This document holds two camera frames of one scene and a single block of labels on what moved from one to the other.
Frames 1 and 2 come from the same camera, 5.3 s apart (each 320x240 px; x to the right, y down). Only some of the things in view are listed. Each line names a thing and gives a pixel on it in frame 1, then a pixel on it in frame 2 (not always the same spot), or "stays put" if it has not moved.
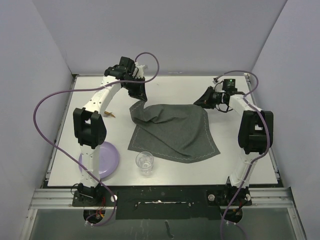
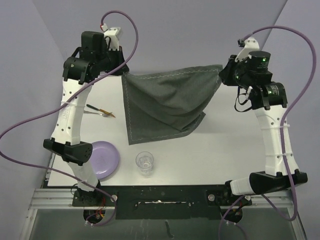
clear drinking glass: x=144 y=160 stays put
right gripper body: x=217 y=98 to x=243 y=77
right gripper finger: x=206 y=100 to x=228 y=74
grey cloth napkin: x=180 y=132 to x=163 y=103
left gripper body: x=132 y=79 to x=109 y=59
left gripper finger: x=137 y=90 to x=125 y=68
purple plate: x=109 y=159 stays put
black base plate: x=165 y=204 stays put
